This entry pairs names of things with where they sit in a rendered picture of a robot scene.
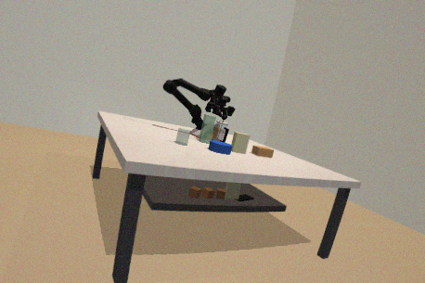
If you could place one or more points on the blue short cylinder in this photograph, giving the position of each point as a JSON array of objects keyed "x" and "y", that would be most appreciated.
[{"x": 220, "y": 147}]

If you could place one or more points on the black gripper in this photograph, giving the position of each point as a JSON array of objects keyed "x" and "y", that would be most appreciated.
[{"x": 218, "y": 109}]

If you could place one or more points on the dark grey shelf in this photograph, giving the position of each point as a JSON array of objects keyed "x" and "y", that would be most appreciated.
[{"x": 171, "y": 194}]

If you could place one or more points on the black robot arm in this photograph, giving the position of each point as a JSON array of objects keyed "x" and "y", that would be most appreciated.
[{"x": 204, "y": 94}]

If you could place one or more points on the small orange block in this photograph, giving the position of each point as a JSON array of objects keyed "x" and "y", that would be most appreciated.
[{"x": 262, "y": 152}]

